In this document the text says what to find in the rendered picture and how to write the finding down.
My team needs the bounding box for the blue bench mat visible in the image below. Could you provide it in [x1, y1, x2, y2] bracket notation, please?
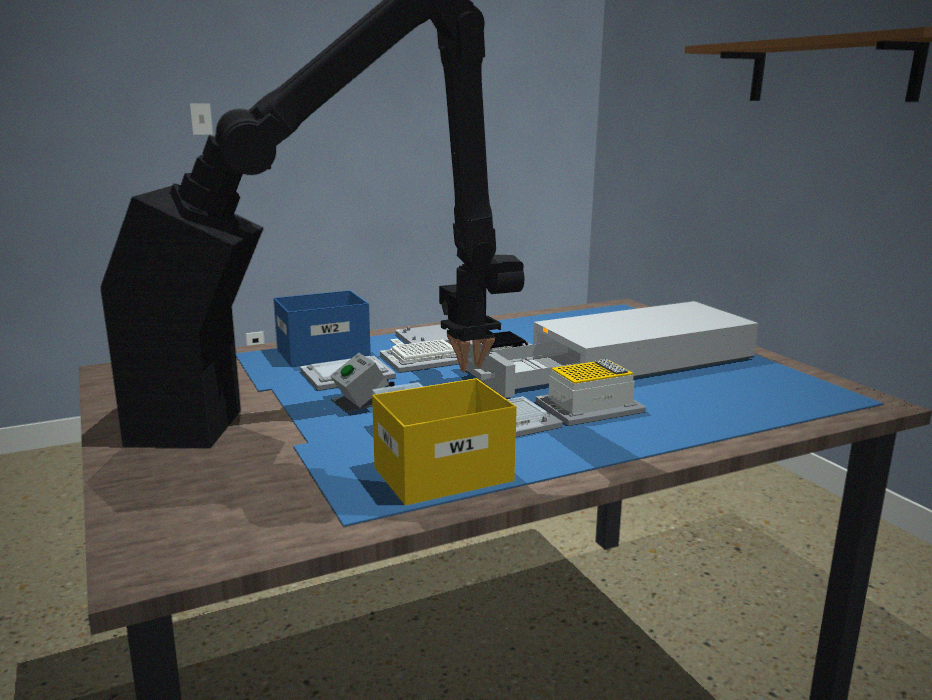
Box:
[236, 348, 884, 527]

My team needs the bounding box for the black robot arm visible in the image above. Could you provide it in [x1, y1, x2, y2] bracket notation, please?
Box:
[170, 0, 524, 324]

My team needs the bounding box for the yellow open-top bin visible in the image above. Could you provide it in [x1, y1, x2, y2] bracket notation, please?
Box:
[372, 378, 517, 506]

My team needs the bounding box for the blue open-top bin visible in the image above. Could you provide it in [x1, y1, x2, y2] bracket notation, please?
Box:
[274, 290, 371, 367]

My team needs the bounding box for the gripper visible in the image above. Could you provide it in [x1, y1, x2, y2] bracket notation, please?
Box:
[441, 295, 501, 373]

